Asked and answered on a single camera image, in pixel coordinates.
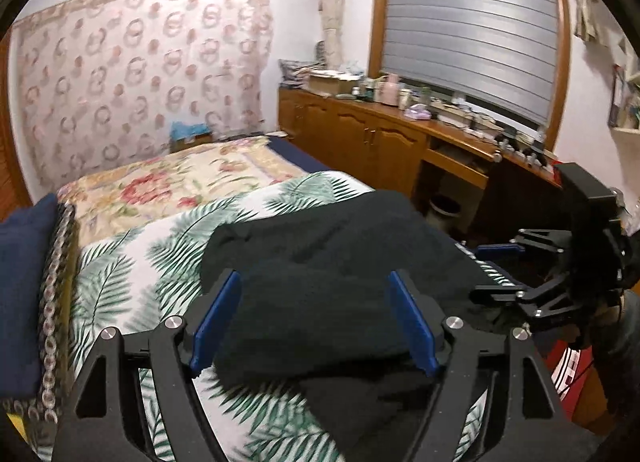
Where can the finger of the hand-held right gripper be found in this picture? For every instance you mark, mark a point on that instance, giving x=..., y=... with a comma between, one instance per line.
x=500, y=294
x=497, y=252

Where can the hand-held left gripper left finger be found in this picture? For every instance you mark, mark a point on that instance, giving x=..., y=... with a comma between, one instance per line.
x=217, y=322

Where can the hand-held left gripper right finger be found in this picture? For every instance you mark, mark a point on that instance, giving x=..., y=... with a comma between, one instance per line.
x=412, y=322

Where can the black t-shirt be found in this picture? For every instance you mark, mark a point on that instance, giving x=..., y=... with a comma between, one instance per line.
x=320, y=267

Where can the waste bin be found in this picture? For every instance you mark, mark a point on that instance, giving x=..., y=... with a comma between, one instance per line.
x=445, y=212

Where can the wooden pull-out drawer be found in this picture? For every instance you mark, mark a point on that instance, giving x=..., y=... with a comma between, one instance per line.
x=460, y=162

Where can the palm-leaf bed sheet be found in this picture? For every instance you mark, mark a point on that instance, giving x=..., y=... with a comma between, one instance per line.
x=125, y=282

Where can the floral blanket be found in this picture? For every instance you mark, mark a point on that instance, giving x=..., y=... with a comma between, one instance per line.
x=160, y=187

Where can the clutter of small desk things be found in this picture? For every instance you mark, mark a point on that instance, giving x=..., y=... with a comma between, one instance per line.
x=450, y=112

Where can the purple tissue pack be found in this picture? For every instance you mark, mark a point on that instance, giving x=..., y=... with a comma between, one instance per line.
x=417, y=113

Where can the wooden cabinet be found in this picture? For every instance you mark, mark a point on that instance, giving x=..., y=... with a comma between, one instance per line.
x=360, y=132

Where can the blue storage box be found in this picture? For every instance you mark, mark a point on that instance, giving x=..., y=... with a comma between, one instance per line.
x=190, y=131

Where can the pink jug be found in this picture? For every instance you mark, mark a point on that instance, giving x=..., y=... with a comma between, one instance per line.
x=391, y=90

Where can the navy blue pillow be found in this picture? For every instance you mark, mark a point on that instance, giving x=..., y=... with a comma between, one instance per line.
x=20, y=292

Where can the grey window blind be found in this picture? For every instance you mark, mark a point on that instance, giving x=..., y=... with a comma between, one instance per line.
x=470, y=27

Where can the hanging pale cloth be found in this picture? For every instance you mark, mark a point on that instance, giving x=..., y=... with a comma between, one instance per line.
x=582, y=2

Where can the cardboard box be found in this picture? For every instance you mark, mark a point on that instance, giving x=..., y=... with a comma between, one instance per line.
x=330, y=83

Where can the stack of papers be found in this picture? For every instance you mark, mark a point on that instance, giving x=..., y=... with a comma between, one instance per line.
x=295, y=72

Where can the wooden headboard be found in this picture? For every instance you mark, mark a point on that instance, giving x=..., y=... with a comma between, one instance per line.
x=12, y=157

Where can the white lace pipe cover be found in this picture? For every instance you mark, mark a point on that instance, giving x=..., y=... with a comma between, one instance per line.
x=331, y=7

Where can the wall shelf with books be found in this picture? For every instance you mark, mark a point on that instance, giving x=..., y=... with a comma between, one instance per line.
x=625, y=92

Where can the wooden window frame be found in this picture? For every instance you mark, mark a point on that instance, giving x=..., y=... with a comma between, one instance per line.
x=376, y=7

